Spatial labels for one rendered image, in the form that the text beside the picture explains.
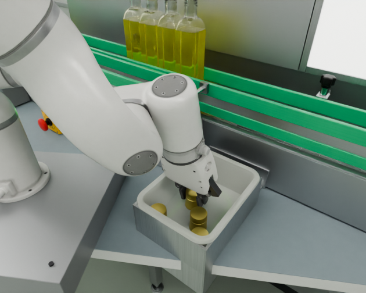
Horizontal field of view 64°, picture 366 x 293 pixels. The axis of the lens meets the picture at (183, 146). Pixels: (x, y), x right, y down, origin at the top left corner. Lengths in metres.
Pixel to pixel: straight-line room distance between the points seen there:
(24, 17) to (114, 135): 0.13
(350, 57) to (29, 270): 0.74
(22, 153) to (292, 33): 0.64
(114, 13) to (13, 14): 0.86
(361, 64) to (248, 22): 0.27
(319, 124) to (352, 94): 0.19
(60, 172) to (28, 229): 0.16
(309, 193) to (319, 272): 0.17
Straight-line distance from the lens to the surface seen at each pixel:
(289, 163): 0.67
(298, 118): 0.63
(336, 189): 0.67
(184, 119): 0.41
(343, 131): 0.62
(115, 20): 1.15
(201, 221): 0.57
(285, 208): 0.71
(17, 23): 0.31
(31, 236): 0.61
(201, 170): 0.49
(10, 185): 0.68
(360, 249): 0.70
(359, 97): 0.80
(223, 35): 0.84
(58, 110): 0.32
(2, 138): 0.63
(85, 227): 0.58
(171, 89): 0.40
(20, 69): 0.33
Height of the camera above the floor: 1.25
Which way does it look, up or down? 37 degrees down
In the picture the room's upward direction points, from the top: straight up
